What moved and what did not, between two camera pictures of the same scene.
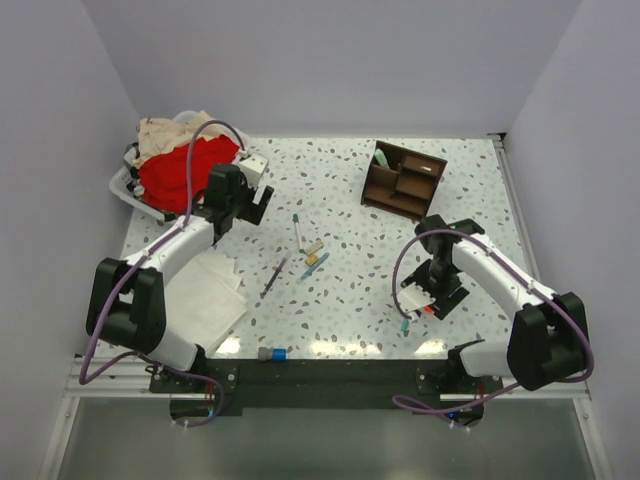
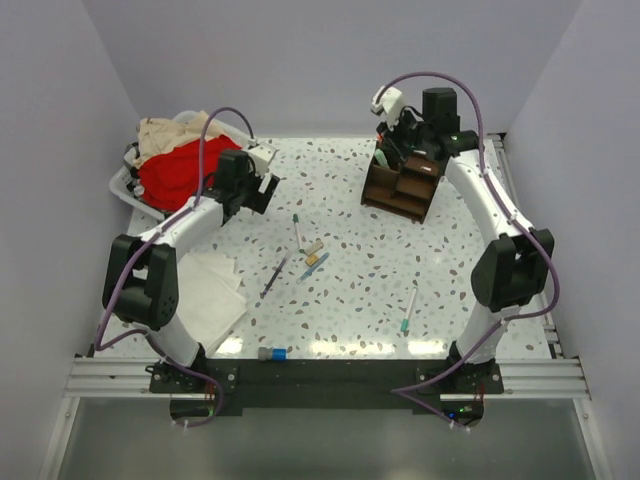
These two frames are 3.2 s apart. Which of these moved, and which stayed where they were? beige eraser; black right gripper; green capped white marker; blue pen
Moved: black right gripper
Stayed: beige eraser; green capped white marker; blue pen
